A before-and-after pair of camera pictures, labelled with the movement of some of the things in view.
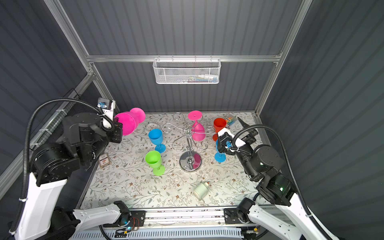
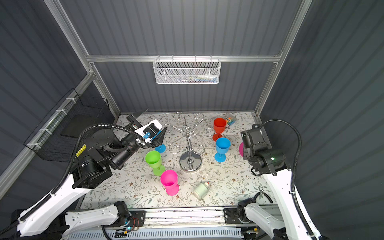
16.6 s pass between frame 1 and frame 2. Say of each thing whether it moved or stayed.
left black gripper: moved
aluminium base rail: stayed
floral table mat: stayed
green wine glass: stayed
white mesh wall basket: stayed
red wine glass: stayed
